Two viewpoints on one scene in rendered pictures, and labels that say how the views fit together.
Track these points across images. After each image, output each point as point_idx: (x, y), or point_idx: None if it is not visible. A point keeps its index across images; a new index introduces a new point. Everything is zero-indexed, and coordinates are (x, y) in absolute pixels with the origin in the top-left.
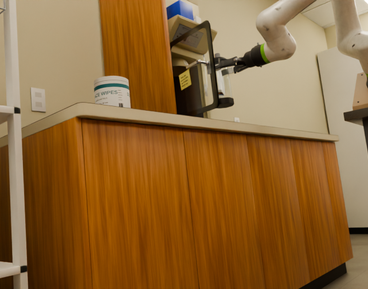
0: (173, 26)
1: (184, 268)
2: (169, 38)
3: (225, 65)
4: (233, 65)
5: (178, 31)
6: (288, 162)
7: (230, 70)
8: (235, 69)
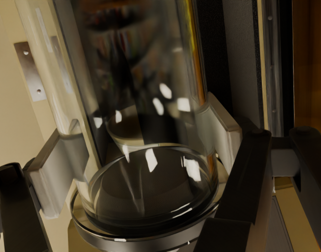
0: (314, 241)
1: None
2: (287, 194)
3: (312, 161)
4: (230, 218)
5: (277, 236)
6: None
7: (55, 175)
8: (34, 204)
